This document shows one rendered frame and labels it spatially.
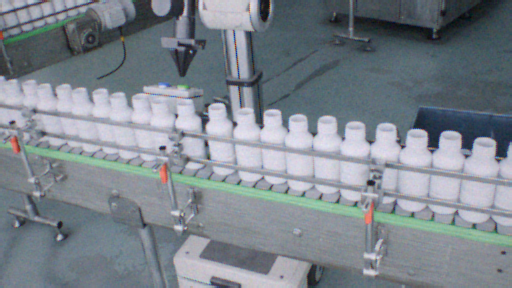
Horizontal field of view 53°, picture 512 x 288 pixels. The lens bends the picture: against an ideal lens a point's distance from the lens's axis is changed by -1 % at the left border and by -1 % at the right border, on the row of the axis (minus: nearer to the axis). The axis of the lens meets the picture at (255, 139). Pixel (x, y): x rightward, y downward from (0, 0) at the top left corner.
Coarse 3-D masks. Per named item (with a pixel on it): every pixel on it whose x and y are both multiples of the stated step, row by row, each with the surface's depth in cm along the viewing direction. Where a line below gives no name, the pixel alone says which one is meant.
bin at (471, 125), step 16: (416, 112) 147; (432, 112) 150; (448, 112) 148; (464, 112) 146; (480, 112) 144; (416, 128) 150; (432, 128) 153; (448, 128) 150; (464, 128) 148; (480, 128) 146; (496, 128) 145; (432, 144) 155; (464, 144) 151; (496, 144) 147
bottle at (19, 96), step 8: (8, 80) 138; (16, 80) 138; (8, 88) 136; (16, 88) 137; (8, 96) 137; (16, 96) 137; (24, 96) 139; (16, 104) 137; (16, 112) 138; (16, 120) 140; (24, 120) 140
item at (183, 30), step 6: (174, 18) 131; (186, 18) 130; (192, 18) 131; (174, 24) 131; (180, 24) 130; (186, 24) 130; (192, 24) 131; (174, 30) 132; (180, 30) 131; (186, 30) 131; (192, 30) 132; (174, 36) 132; (180, 36) 131; (186, 36) 131; (192, 36) 132; (180, 42) 131; (186, 42) 131; (192, 42) 130; (204, 42) 134
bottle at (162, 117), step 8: (152, 104) 118; (160, 104) 117; (160, 112) 118; (168, 112) 119; (152, 120) 119; (160, 120) 119; (168, 120) 119; (168, 128) 119; (176, 128) 121; (160, 136) 120; (168, 136) 120; (160, 144) 121; (168, 144) 121; (168, 152) 122
